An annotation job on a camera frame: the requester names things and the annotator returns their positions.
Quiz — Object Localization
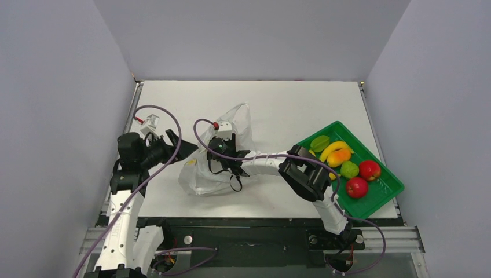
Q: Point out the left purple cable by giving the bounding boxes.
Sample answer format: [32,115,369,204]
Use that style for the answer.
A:
[72,105,183,278]

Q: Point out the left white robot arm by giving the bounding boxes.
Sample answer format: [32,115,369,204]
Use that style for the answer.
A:
[84,129,198,277]

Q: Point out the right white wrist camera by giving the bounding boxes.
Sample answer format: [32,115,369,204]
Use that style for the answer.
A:
[213,120,234,141]

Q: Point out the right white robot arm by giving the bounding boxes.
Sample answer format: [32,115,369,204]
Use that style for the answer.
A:
[205,134,350,247]

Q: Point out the white plastic bag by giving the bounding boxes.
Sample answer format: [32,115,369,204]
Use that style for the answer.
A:
[178,103,257,197]

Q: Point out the green plastic tray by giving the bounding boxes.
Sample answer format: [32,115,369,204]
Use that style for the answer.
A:
[298,121,405,218]

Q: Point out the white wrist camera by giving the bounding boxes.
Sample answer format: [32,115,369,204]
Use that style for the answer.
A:
[213,120,234,141]
[140,114,160,138]

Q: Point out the long yellow fake banana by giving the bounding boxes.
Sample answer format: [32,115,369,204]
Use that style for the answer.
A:
[319,141,354,162]

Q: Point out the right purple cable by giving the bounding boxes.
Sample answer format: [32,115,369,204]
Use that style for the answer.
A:
[193,118,387,277]

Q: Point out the purple cable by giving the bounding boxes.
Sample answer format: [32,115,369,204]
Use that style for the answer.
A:
[72,105,183,278]
[193,118,387,277]

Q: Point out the orange yellow fake mango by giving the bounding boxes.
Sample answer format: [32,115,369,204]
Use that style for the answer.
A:
[326,148,352,168]

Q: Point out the green fake starfruit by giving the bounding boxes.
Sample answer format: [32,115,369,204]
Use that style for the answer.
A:
[310,135,331,153]

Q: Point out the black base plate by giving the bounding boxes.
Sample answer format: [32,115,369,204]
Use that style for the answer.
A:
[137,217,365,268]

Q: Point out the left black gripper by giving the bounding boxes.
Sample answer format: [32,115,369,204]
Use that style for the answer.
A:
[140,129,197,169]

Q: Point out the green fake lime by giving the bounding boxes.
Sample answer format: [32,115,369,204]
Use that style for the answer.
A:
[340,161,360,179]

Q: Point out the small yellow fake banana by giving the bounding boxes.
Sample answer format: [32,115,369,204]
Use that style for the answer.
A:
[309,149,339,181]

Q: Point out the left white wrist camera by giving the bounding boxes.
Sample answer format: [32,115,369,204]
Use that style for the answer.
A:
[140,114,160,138]

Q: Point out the red fake apple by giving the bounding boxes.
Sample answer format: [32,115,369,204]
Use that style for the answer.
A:
[346,177,369,199]
[358,160,382,181]

